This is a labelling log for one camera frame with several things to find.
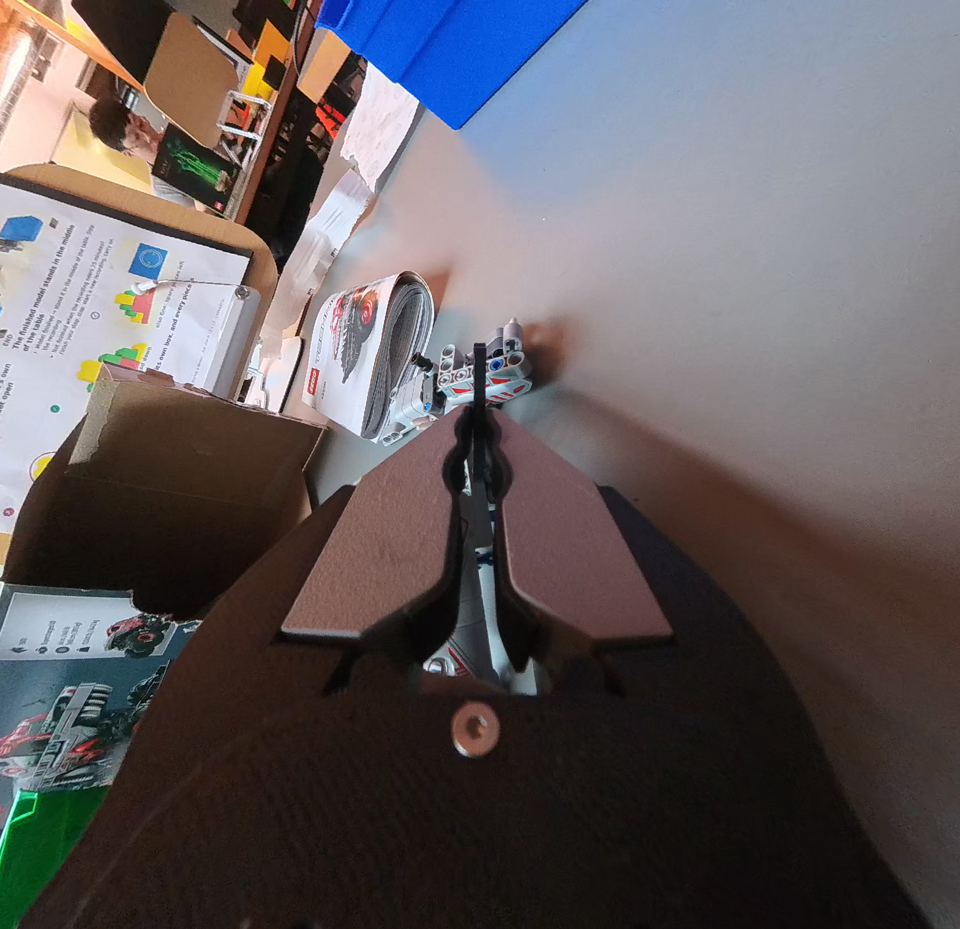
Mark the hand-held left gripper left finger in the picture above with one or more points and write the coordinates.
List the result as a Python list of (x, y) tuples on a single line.
[(375, 554)]

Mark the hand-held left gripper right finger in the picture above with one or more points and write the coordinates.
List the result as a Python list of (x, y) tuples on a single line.
[(577, 561)]

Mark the thin black lego piece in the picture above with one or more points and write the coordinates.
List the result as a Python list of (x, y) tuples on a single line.
[(478, 389)]

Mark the open cardboard lego box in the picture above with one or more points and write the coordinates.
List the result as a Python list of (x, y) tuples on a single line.
[(187, 479)]

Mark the lego instruction booklet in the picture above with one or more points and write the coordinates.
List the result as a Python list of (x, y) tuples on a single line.
[(352, 344)]

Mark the brown cardboard board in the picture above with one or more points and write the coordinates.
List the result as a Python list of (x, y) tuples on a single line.
[(259, 254)]

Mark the clear plastic bag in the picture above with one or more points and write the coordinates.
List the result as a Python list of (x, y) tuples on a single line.
[(330, 216)]

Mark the printed instruction sheet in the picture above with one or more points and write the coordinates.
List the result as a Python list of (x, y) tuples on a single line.
[(90, 284)]

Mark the wooden shelf unit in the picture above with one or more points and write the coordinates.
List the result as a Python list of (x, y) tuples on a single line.
[(259, 164)]

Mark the black box green print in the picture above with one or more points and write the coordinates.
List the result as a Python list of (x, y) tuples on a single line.
[(195, 168)]

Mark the white paper sheet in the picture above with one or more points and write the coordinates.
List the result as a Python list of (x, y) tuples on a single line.
[(382, 119)]

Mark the green plastic bin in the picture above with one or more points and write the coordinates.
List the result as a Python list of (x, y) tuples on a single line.
[(37, 839)]

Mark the brown chair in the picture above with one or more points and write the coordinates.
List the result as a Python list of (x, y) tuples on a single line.
[(187, 74)]

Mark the blue plastic bin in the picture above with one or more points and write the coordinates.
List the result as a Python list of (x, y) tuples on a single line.
[(465, 29)]

